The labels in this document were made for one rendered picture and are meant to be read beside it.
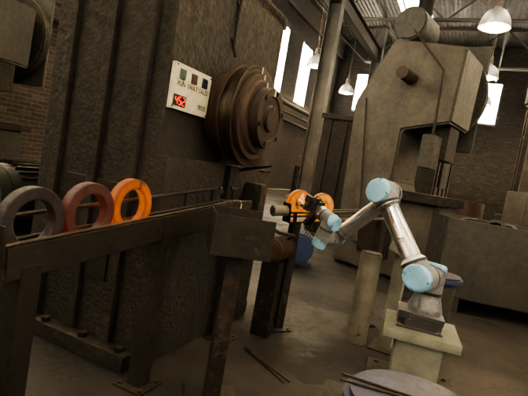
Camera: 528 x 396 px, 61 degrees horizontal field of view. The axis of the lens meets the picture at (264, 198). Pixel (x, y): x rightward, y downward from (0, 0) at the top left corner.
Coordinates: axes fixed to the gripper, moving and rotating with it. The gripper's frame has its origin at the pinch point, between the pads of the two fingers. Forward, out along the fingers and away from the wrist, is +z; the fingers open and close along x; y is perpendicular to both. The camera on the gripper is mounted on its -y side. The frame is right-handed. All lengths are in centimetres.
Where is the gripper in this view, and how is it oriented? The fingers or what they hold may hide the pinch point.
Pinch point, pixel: (299, 199)
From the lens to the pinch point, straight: 249.0
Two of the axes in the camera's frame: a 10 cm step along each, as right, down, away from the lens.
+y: 2.8, -9.1, -3.0
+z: -4.3, -4.0, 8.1
